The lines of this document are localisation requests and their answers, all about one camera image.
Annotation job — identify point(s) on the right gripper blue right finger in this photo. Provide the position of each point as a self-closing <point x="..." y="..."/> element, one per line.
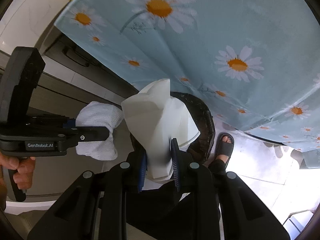
<point x="175" y="151"/>

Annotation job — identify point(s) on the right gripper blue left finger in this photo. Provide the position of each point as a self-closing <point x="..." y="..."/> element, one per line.
<point x="142" y="169"/>

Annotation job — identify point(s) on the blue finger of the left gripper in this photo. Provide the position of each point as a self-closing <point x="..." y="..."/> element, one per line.
<point x="69" y="123"/>
<point x="87" y="133"/>

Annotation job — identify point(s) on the white paper napkin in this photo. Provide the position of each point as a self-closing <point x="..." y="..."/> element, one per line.
<point x="154" y="117"/>

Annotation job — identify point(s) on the black trash bin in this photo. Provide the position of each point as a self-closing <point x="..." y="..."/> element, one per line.
<point x="201" y="147"/>

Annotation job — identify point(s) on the person's left hand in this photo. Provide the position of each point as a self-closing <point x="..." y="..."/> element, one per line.
<point x="23" y="177"/>

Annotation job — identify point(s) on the person's sandalled foot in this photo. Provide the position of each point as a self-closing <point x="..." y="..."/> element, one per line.
<point x="224" y="147"/>

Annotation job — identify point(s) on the blue daisy tablecloth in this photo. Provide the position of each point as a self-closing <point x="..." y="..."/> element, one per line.
<point x="255" y="63"/>

